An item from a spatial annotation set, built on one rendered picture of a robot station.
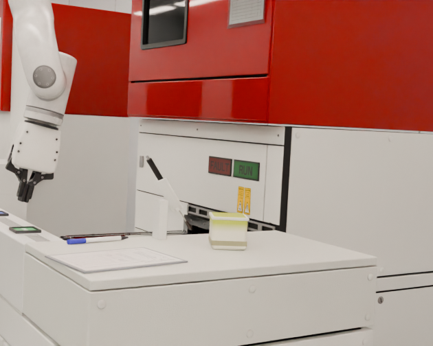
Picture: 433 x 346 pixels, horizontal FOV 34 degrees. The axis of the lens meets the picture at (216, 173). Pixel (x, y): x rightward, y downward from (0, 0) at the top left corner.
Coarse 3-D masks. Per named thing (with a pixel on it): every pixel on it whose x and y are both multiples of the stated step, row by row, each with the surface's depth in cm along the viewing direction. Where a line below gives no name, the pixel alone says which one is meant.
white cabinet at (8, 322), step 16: (0, 304) 154; (0, 320) 154; (16, 320) 143; (0, 336) 154; (16, 336) 143; (32, 336) 134; (48, 336) 128; (304, 336) 136; (320, 336) 137; (336, 336) 138; (352, 336) 140; (368, 336) 143
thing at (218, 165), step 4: (212, 160) 197; (216, 160) 195; (220, 160) 194; (224, 160) 192; (228, 160) 190; (212, 164) 197; (216, 164) 195; (220, 164) 194; (224, 164) 192; (228, 164) 190; (212, 168) 197; (216, 168) 195; (220, 168) 194; (224, 168) 192; (228, 168) 190; (216, 172) 195; (220, 172) 194; (224, 172) 192; (228, 172) 190
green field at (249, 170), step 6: (234, 162) 188; (240, 162) 185; (234, 168) 188; (240, 168) 185; (246, 168) 183; (252, 168) 180; (234, 174) 188; (240, 174) 185; (246, 174) 183; (252, 174) 180
